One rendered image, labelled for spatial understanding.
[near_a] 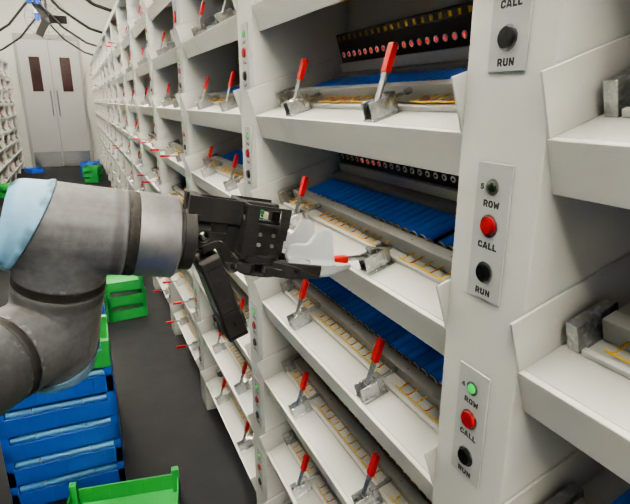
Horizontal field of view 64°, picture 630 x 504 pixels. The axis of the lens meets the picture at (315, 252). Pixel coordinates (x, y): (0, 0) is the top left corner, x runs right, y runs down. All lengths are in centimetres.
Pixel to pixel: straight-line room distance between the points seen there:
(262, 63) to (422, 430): 71
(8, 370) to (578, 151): 50
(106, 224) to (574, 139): 41
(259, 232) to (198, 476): 127
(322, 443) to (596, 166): 74
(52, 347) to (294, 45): 73
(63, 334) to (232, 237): 20
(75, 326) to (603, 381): 49
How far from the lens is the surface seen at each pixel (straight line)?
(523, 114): 44
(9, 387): 53
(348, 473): 93
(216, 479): 174
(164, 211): 54
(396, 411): 73
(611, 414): 44
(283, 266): 57
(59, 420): 166
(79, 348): 59
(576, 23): 44
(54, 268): 54
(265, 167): 104
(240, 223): 57
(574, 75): 43
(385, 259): 68
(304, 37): 107
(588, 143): 40
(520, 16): 45
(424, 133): 54
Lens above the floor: 112
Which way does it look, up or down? 17 degrees down
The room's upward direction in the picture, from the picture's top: straight up
